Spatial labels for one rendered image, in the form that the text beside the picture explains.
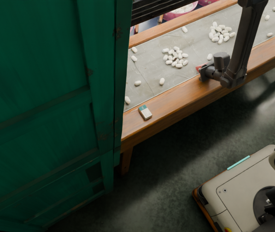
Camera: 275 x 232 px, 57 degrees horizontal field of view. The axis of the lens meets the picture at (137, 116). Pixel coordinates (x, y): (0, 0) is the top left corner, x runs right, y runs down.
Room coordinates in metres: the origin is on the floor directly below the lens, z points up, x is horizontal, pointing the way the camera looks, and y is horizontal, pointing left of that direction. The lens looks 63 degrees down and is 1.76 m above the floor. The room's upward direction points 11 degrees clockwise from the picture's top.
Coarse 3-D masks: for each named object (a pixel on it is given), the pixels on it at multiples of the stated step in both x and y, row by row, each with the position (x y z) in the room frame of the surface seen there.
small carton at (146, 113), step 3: (144, 105) 0.55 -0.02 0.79; (138, 108) 0.53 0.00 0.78; (141, 108) 0.53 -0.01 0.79; (144, 108) 0.54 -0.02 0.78; (147, 108) 0.54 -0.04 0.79; (141, 111) 0.52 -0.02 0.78; (144, 111) 0.52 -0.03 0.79; (147, 111) 0.52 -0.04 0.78; (141, 114) 0.51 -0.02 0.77; (144, 114) 0.51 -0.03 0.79; (147, 114) 0.51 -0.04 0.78; (150, 114) 0.51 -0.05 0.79; (144, 117) 0.50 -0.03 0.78; (147, 117) 0.50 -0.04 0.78
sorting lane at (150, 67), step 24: (192, 24) 1.14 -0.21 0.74; (264, 24) 1.25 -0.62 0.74; (144, 48) 0.91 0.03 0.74; (168, 48) 0.94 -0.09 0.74; (192, 48) 0.97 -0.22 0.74; (216, 48) 1.00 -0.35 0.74; (144, 72) 0.76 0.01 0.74; (168, 72) 0.79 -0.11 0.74; (192, 72) 0.81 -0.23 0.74; (144, 96) 0.62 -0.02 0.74
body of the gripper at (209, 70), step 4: (212, 64) 0.80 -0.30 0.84; (204, 68) 0.77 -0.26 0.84; (208, 68) 0.77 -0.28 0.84; (212, 68) 0.76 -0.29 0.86; (200, 72) 0.75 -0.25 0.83; (204, 72) 0.76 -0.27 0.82; (208, 72) 0.75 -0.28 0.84; (212, 72) 0.74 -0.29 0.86; (200, 76) 0.74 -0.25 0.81; (204, 76) 0.75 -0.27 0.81; (208, 76) 0.74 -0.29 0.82; (212, 76) 0.73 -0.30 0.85; (200, 80) 0.74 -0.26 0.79; (204, 80) 0.74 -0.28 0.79
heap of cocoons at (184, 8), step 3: (192, 3) 1.32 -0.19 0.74; (183, 6) 1.27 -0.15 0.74; (186, 6) 1.29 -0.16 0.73; (189, 6) 1.29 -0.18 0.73; (192, 6) 1.30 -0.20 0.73; (177, 9) 1.24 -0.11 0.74; (180, 9) 1.24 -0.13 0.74; (183, 9) 1.26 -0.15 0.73; (186, 9) 1.25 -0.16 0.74; (189, 9) 1.26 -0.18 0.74
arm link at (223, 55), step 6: (216, 54) 0.78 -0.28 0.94; (222, 54) 0.77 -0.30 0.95; (228, 54) 0.76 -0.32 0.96; (216, 60) 0.74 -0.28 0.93; (222, 60) 0.73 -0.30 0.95; (228, 60) 0.74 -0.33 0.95; (216, 66) 0.73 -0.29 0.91; (222, 66) 0.72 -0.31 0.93; (222, 72) 0.70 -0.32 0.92; (222, 78) 0.67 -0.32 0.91; (222, 84) 0.66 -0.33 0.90; (228, 84) 0.64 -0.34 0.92
